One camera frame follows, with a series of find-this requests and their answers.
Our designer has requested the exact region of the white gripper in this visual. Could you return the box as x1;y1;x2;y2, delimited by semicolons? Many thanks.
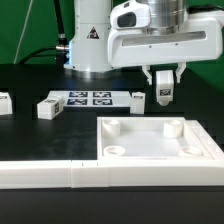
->
108;15;223;85

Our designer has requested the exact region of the white square table top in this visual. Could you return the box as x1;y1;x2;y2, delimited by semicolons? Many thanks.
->
97;117;224;160

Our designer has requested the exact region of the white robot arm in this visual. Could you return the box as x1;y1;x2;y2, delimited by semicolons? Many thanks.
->
64;0;224;79

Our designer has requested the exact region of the white base tag plate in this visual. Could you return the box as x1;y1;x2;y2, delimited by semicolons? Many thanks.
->
48;91;131;108

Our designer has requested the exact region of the white L-shaped obstacle fence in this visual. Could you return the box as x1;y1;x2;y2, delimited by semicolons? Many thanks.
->
0;119;224;190

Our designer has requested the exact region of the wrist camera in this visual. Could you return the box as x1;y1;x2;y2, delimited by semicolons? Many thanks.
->
110;0;151;30

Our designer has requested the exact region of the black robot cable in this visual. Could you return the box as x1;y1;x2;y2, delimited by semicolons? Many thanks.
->
18;0;70;65

